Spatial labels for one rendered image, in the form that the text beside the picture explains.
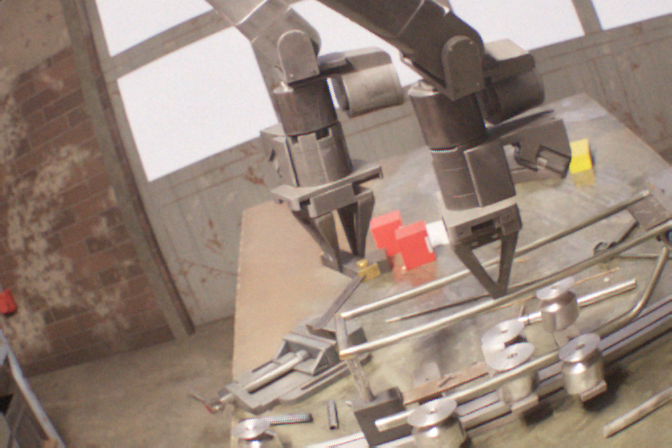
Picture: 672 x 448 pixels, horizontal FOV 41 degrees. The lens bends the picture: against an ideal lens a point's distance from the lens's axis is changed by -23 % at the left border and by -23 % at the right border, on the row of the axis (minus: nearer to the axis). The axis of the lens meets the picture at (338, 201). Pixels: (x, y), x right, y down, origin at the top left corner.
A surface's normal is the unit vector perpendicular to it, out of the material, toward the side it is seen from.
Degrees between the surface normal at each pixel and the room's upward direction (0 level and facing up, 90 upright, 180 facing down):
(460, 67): 113
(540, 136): 90
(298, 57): 93
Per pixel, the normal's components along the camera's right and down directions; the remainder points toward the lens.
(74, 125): 0.05, 0.28
